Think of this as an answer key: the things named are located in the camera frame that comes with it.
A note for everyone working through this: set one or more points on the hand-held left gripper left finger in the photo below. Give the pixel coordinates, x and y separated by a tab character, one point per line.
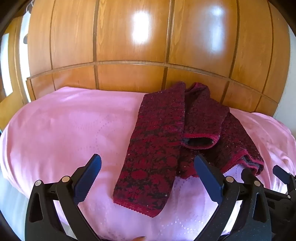
89	176

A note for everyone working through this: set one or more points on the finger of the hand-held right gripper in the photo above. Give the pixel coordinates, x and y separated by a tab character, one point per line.
281	173

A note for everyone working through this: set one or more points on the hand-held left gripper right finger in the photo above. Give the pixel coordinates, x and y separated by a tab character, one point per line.
208	178

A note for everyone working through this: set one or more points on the dark red knitted sweater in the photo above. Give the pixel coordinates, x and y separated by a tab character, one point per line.
152	157

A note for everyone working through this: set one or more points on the person's left hand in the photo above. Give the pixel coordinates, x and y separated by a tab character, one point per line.
140	238

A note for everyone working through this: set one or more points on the pink blanket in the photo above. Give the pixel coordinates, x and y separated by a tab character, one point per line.
64	129

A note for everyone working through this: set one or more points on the wooden door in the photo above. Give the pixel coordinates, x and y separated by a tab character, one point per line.
13	92

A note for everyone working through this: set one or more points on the wooden panelled headboard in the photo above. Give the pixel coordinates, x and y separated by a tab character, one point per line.
138	41

